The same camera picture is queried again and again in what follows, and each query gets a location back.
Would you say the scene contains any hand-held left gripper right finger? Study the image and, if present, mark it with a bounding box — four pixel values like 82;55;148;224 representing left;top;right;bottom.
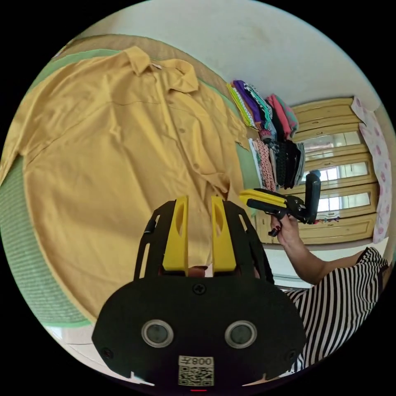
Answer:
211;195;238;273

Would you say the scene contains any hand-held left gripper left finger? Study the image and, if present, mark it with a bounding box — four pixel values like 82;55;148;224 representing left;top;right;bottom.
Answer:
163;195;190;276

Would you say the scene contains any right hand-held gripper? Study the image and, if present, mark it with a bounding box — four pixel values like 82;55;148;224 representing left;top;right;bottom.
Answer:
239;188;311;224

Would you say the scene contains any person's right forearm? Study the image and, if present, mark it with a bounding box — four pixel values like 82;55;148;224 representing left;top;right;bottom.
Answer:
280;236;366;285

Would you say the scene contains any ginger t-shirt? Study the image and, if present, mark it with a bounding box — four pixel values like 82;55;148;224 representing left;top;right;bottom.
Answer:
0;46;252;323

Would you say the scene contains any person's right hand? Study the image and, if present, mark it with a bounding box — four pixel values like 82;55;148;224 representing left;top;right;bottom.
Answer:
268;214;300;249

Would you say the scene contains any pile of clothes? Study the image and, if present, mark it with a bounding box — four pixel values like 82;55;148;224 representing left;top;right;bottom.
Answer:
226;79;307;191

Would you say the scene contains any yellow wooden cupboard with mirrors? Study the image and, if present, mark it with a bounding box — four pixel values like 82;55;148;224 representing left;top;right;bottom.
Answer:
256;97;380;245

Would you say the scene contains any white curtain with pink flowers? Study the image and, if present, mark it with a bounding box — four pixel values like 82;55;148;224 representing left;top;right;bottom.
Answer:
352;96;394;245

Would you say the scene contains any person's body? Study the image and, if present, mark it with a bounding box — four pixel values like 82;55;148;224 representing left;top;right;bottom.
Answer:
283;246;391;373

